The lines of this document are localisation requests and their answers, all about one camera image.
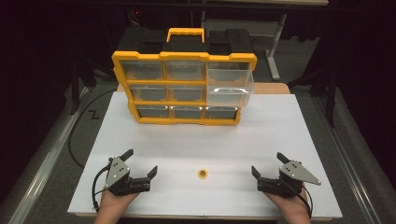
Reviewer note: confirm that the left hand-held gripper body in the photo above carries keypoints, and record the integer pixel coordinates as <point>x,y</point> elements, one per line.
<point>117,174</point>

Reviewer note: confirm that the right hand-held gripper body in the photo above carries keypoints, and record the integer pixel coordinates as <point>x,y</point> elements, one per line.
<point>294,172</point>

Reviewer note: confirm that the large clear plastic drawer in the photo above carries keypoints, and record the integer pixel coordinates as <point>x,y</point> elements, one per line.
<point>229,82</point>

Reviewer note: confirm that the yellow black drawer organizer cabinet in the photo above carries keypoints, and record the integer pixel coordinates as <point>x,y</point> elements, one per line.
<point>186,56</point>

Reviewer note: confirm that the person's left hand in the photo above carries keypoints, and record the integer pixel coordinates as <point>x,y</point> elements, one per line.
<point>113,203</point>

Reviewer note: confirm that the person's right hand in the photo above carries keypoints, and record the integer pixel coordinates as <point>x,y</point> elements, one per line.
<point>291,205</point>

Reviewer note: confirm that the white table board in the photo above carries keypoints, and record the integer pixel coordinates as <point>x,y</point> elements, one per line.
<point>199,146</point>

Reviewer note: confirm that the set of small clear drawers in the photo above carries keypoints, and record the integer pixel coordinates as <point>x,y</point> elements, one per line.
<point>149,92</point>

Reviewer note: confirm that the dark stand leg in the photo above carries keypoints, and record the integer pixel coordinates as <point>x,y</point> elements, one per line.
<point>331,99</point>
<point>74,90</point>

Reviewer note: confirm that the aluminium floor rail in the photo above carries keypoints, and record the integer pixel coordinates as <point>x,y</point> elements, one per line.
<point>348,174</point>
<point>43,168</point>

